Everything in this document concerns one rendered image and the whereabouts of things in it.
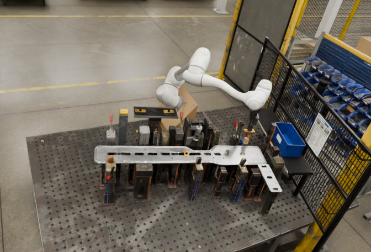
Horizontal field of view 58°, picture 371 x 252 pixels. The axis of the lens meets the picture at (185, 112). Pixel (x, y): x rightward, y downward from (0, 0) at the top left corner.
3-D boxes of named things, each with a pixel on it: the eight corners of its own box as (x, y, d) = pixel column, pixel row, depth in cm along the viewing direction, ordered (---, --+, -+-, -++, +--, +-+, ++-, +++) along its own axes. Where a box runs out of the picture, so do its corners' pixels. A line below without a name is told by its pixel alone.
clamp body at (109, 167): (101, 208, 247) (103, 173, 227) (102, 192, 259) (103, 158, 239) (116, 207, 250) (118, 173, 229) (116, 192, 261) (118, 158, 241)
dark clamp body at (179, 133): (168, 169, 291) (174, 135, 270) (166, 158, 302) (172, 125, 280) (180, 169, 294) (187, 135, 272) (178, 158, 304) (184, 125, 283)
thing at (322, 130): (317, 158, 265) (333, 128, 248) (304, 140, 283) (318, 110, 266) (319, 158, 266) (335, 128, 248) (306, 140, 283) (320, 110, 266)
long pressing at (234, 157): (93, 166, 240) (93, 164, 239) (94, 145, 258) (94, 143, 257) (268, 164, 273) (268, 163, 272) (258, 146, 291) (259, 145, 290)
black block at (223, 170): (212, 200, 271) (221, 174, 254) (210, 190, 279) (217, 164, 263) (222, 200, 273) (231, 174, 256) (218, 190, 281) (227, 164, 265)
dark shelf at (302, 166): (288, 175, 265) (289, 173, 263) (250, 110, 336) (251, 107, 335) (312, 175, 270) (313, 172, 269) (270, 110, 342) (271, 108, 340)
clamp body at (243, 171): (229, 204, 271) (240, 173, 251) (225, 192, 280) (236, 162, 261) (239, 203, 273) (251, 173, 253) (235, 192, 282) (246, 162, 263)
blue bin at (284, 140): (282, 156, 279) (287, 145, 271) (270, 133, 303) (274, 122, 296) (300, 157, 282) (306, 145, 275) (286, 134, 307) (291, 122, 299)
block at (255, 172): (243, 201, 275) (252, 177, 260) (239, 190, 284) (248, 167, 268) (254, 200, 278) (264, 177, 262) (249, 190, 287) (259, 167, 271)
